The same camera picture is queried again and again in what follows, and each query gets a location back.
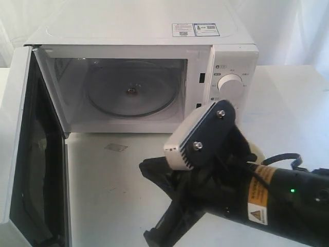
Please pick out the clear tape patch on table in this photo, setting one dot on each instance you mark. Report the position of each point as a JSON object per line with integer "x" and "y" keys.
{"x": 115, "y": 147}

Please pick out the warning label sticker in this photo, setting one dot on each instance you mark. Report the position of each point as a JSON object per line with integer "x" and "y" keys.
{"x": 183, "y": 30}
{"x": 206, "y": 30}

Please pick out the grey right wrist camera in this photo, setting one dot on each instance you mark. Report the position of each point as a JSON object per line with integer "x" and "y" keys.
{"x": 199, "y": 137}

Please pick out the right warning label sticker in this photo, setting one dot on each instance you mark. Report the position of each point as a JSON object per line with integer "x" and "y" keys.
{"x": 206, "y": 30}

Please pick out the cream ceramic bowl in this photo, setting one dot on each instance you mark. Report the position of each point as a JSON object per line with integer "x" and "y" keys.
{"x": 259, "y": 154}

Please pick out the upper white control knob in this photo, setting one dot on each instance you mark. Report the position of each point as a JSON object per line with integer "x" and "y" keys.
{"x": 230, "y": 87}

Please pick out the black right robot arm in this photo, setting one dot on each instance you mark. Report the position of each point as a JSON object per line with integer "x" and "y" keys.
{"x": 289, "y": 203}

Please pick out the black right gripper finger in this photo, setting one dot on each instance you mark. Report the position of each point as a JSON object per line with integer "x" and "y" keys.
{"x": 178, "y": 219}
{"x": 157, "y": 170}

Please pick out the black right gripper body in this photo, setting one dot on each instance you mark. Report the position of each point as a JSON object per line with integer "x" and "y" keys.
{"x": 220, "y": 187}

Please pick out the white microwave door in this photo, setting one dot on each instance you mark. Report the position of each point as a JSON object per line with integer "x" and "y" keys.
{"x": 34, "y": 164}

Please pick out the white microwave oven body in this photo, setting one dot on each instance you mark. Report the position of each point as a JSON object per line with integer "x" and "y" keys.
{"x": 73, "y": 43}

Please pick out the left warning label sticker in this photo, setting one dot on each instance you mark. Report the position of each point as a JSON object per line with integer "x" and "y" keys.
{"x": 183, "y": 30}

